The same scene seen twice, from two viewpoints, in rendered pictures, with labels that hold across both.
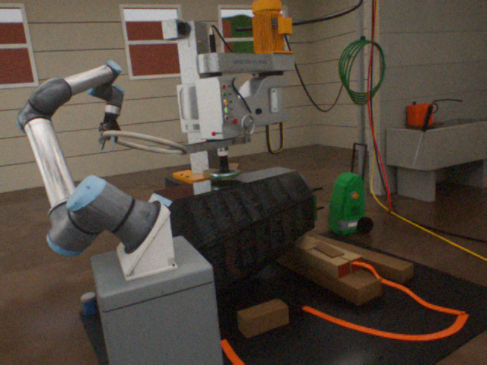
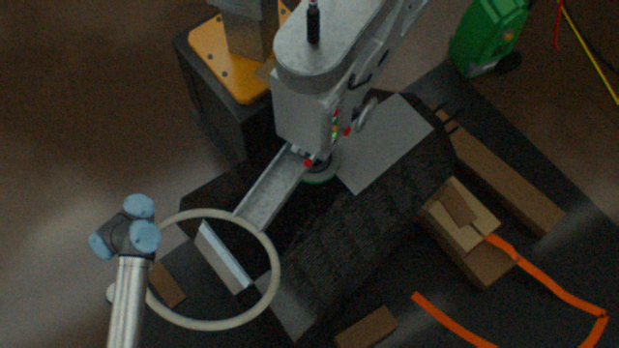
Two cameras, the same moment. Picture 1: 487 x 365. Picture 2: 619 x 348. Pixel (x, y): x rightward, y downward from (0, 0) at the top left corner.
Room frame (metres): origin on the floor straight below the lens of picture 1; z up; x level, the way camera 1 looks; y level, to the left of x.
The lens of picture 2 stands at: (1.67, 0.26, 3.32)
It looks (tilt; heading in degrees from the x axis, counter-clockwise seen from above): 66 degrees down; 354
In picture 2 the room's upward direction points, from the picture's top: 1 degrees counter-clockwise
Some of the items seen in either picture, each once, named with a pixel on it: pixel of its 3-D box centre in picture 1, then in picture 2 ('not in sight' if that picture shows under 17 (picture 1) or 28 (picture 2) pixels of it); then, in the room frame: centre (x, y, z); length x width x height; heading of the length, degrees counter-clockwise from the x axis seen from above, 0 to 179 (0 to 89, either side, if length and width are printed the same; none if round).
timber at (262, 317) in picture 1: (262, 317); (366, 333); (2.24, -0.06, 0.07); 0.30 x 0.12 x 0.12; 115
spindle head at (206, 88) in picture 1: (226, 109); (325, 86); (2.90, 0.06, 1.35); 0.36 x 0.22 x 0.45; 140
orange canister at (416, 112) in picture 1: (422, 113); not in sight; (5.10, -2.38, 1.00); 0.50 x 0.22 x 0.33; 114
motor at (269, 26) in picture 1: (269, 28); not in sight; (3.33, -0.32, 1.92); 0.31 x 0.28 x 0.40; 50
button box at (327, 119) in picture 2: (223, 102); (330, 126); (2.71, 0.07, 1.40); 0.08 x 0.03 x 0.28; 140
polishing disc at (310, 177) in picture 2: (224, 172); (313, 158); (2.84, 0.11, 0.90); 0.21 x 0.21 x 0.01
